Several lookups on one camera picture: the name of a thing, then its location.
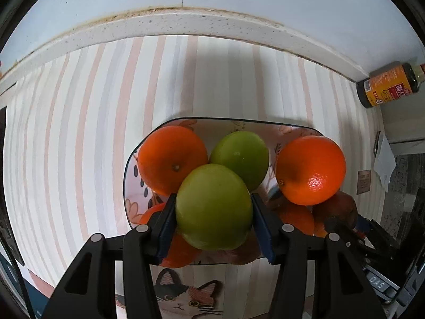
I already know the small brown card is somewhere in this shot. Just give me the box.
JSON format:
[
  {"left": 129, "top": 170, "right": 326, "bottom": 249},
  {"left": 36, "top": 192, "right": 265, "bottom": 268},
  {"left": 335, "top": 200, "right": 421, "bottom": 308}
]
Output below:
[{"left": 356, "top": 170, "right": 372, "bottom": 195}]

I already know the oval floral plate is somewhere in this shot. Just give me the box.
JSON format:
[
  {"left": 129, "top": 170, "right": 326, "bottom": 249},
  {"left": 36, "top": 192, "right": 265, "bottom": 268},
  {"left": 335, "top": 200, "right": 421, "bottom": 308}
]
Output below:
[{"left": 124, "top": 117, "right": 333, "bottom": 267}]

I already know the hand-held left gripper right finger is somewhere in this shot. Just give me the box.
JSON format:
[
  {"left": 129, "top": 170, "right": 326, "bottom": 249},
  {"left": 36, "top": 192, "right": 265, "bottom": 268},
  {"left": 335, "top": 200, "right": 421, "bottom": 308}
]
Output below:
[{"left": 250, "top": 193, "right": 387, "bottom": 319}]

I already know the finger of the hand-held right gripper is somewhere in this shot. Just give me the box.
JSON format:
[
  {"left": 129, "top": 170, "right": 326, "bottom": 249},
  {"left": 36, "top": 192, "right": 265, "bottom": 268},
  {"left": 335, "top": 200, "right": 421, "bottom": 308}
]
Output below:
[
  {"left": 327, "top": 217, "right": 367, "bottom": 251},
  {"left": 355, "top": 215, "right": 404, "bottom": 260}
]

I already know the large orange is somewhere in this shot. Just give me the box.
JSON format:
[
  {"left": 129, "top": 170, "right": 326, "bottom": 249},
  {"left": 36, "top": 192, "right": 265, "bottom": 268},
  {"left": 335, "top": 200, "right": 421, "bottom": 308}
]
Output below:
[{"left": 275, "top": 136, "right": 347, "bottom": 206}]

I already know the green apple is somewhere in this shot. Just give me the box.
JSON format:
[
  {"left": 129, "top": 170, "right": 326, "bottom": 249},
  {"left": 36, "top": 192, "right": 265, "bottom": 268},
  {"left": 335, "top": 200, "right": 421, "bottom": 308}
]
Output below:
[
  {"left": 209, "top": 131, "right": 270, "bottom": 192},
  {"left": 175, "top": 163, "right": 253, "bottom": 251}
]

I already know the white tissue paper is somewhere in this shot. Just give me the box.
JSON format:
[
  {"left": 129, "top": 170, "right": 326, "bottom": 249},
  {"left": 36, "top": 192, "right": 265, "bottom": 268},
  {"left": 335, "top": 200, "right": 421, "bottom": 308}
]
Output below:
[{"left": 373, "top": 132, "right": 397, "bottom": 192}]

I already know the striped mat with cat print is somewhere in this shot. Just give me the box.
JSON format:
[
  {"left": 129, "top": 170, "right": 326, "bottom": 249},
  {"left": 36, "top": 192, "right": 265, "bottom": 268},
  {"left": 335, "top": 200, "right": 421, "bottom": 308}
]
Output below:
[{"left": 0, "top": 35, "right": 386, "bottom": 319}]

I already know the frosted glass door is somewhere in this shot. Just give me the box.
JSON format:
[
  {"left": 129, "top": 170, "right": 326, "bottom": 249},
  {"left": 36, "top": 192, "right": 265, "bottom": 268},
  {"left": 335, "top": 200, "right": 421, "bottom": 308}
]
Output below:
[{"left": 382, "top": 133, "right": 425, "bottom": 240}]

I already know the soy sauce bottle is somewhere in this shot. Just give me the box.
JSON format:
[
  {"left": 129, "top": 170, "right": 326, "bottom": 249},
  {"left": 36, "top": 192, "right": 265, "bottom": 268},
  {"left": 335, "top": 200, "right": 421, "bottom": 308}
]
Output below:
[{"left": 356, "top": 60, "right": 425, "bottom": 109}]

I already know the small dark orange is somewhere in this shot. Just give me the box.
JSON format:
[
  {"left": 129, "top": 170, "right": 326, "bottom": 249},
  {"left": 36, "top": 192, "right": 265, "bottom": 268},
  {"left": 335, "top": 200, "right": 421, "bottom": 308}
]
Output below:
[{"left": 278, "top": 203, "right": 316, "bottom": 236}]

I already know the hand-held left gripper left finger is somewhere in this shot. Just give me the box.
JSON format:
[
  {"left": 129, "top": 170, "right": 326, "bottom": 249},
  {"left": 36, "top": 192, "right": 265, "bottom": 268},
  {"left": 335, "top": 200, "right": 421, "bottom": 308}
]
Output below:
[{"left": 40, "top": 193, "right": 176, "bottom": 319}]

